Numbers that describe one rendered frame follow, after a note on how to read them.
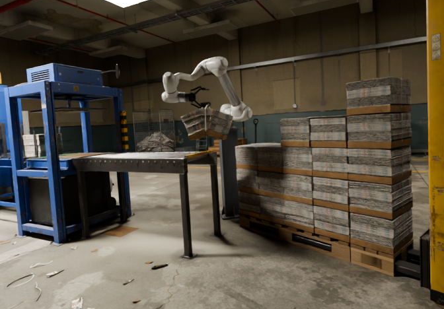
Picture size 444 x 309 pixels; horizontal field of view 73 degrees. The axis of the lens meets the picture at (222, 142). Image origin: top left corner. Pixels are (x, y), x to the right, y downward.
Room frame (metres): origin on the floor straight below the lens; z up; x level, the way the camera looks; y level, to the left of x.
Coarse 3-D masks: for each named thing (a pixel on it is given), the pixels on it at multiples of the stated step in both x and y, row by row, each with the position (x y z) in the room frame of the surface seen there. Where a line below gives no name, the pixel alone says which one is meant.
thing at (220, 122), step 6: (210, 114) 2.52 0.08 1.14; (216, 114) 2.52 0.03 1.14; (222, 114) 2.55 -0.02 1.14; (228, 114) 2.51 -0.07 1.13; (210, 120) 2.52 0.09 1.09; (216, 120) 2.52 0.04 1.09; (222, 120) 2.51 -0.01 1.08; (228, 120) 2.51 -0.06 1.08; (210, 126) 2.53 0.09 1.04; (216, 126) 2.52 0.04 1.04; (222, 126) 2.51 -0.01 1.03; (228, 126) 2.59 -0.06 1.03; (216, 132) 2.52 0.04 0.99; (222, 132) 2.51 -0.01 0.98; (228, 132) 2.74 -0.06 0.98; (216, 138) 2.53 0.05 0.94
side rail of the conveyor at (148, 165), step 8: (72, 160) 2.94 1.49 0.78; (80, 160) 2.88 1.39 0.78; (88, 160) 2.83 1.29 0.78; (96, 160) 2.77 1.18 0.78; (104, 160) 2.72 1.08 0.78; (112, 160) 2.68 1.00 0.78; (120, 160) 2.63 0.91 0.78; (128, 160) 2.59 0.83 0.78; (136, 160) 2.55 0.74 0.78; (144, 160) 2.51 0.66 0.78; (152, 160) 2.47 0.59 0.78; (160, 160) 2.43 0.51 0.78; (168, 160) 2.39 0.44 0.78; (176, 160) 2.35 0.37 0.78; (184, 160) 2.33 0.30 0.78; (80, 168) 2.89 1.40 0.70; (88, 168) 2.83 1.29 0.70; (96, 168) 2.78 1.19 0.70; (104, 168) 2.73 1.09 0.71; (112, 168) 2.68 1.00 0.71; (120, 168) 2.64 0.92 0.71; (128, 168) 2.59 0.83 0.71; (136, 168) 2.55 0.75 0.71; (144, 168) 2.51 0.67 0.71; (152, 168) 2.47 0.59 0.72; (160, 168) 2.43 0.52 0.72; (168, 168) 2.39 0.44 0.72; (176, 168) 2.35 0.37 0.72; (184, 168) 2.33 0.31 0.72
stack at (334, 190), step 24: (264, 144) 2.98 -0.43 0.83; (240, 168) 2.96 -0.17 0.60; (312, 168) 2.32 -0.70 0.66; (336, 168) 2.16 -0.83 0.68; (240, 192) 2.95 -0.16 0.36; (288, 192) 2.50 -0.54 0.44; (312, 192) 2.32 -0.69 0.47; (336, 192) 2.17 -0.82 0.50; (240, 216) 2.95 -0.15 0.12; (288, 216) 2.51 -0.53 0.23; (312, 216) 2.32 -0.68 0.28; (336, 216) 2.17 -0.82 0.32; (288, 240) 2.51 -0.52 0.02
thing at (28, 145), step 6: (24, 138) 3.51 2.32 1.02; (30, 138) 3.47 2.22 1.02; (36, 138) 3.41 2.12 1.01; (42, 138) 3.44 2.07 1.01; (60, 138) 3.63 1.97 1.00; (24, 144) 3.53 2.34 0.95; (30, 144) 3.48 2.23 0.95; (36, 144) 3.42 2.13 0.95; (42, 144) 3.44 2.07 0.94; (60, 144) 3.63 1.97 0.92; (24, 150) 3.54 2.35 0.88; (30, 150) 3.49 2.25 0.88; (36, 150) 3.44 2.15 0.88; (42, 150) 3.44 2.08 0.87; (60, 150) 3.62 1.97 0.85; (24, 156) 3.54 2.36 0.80; (36, 156) 3.43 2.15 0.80
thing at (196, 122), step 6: (186, 114) 2.55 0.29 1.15; (192, 114) 2.54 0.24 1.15; (198, 114) 2.54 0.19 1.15; (186, 120) 2.55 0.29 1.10; (192, 120) 2.54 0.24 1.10; (198, 120) 2.54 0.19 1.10; (186, 126) 2.55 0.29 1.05; (192, 126) 2.55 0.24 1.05; (198, 126) 2.54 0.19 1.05; (192, 132) 2.55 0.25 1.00; (198, 138) 2.58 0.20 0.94
